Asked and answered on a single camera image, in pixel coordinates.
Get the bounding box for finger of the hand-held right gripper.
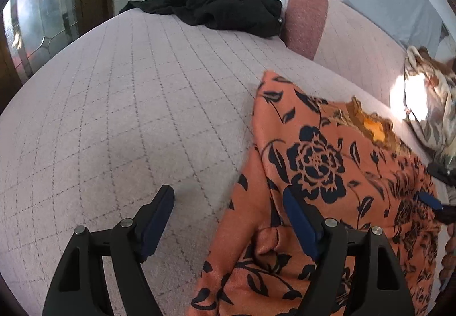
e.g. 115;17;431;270
427;162;456;185
418;191;456;225

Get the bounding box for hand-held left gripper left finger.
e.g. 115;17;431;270
42;185;175;316

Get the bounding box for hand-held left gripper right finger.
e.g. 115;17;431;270
283;188;416;316

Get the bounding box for orange floral garment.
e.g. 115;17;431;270
192;69;444;316

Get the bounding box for white floral cloth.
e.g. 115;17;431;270
390;45;456;167

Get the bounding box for mustard yellow cloth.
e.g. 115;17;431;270
342;95;405;154

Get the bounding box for pink quilted bed cover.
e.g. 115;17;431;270
0;8;456;316

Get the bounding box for pink bolster pillow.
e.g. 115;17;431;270
283;0;414;117

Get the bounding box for black garment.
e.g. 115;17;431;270
118;0;284;39

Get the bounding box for patterned glass window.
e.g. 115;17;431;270
3;0;81;85

